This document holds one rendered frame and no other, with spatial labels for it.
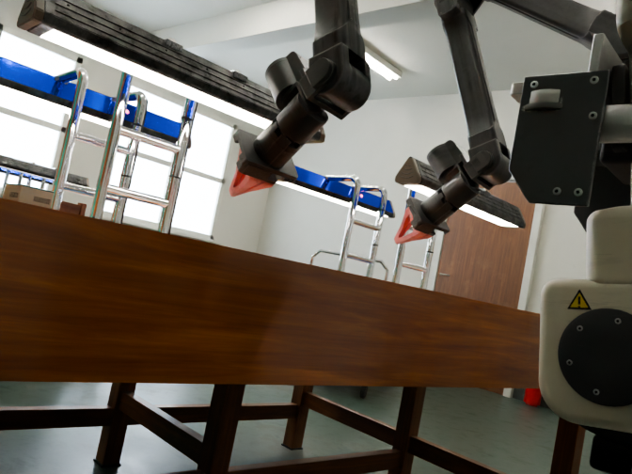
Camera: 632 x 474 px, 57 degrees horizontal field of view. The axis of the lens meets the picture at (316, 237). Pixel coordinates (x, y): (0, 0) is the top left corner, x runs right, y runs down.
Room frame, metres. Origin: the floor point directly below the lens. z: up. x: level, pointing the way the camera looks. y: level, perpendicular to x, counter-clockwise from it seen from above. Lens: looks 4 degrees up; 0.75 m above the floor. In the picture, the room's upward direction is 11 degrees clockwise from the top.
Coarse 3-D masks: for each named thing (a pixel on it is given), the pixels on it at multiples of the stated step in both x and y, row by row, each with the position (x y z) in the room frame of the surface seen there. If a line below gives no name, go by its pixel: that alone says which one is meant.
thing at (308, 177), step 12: (300, 168) 2.00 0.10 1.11; (288, 180) 1.93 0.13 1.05; (300, 180) 1.97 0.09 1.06; (312, 180) 2.02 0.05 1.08; (324, 180) 2.07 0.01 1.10; (324, 192) 2.05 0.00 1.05; (336, 192) 2.09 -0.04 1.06; (348, 192) 2.15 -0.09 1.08; (360, 192) 2.21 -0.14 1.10; (360, 204) 2.18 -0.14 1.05; (372, 204) 2.24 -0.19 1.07; (384, 216) 2.34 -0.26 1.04
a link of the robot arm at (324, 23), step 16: (320, 0) 0.80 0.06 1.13; (336, 0) 0.78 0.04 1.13; (352, 0) 0.79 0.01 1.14; (320, 16) 0.79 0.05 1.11; (336, 16) 0.77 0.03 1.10; (352, 16) 0.78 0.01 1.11; (320, 32) 0.78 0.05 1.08; (336, 32) 0.76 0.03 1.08; (352, 32) 0.77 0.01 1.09; (320, 48) 0.77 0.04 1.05; (336, 48) 0.75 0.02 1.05; (352, 48) 0.76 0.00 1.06; (336, 64) 0.74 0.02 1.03; (352, 64) 0.79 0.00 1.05; (368, 64) 0.79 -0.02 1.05; (336, 80) 0.74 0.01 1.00; (352, 80) 0.75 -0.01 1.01; (368, 80) 0.78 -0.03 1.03; (336, 96) 0.76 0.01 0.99; (352, 96) 0.77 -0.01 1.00; (368, 96) 0.78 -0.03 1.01
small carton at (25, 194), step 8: (8, 184) 0.65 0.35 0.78; (16, 184) 0.63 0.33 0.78; (8, 192) 0.65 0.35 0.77; (16, 192) 0.63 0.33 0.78; (24, 192) 0.62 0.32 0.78; (32, 192) 0.63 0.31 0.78; (40, 192) 0.63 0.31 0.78; (48, 192) 0.64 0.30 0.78; (16, 200) 0.62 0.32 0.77; (24, 200) 0.62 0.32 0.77; (32, 200) 0.63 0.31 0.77; (40, 200) 0.63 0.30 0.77; (48, 200) 0.64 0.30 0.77
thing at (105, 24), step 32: (32, 0) 0.85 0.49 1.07; (64, 0) 0.88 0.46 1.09; (32, 32) 0.90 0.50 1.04; (64, 32) 0.87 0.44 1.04; (96, 32) 0.90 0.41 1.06; (128, 32) 0.95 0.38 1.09; (160, 64) 0.98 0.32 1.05; (192, 64) 1.03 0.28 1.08; (224, 96) 1.07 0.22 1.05; (256, 96) 1.13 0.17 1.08
